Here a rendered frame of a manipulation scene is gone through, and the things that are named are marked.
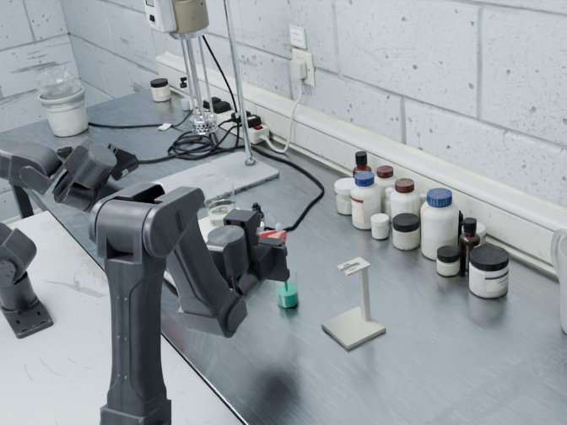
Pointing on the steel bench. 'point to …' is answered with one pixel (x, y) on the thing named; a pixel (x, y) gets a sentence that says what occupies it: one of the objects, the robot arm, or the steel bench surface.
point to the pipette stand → (352, 319)
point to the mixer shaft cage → (202, 122)
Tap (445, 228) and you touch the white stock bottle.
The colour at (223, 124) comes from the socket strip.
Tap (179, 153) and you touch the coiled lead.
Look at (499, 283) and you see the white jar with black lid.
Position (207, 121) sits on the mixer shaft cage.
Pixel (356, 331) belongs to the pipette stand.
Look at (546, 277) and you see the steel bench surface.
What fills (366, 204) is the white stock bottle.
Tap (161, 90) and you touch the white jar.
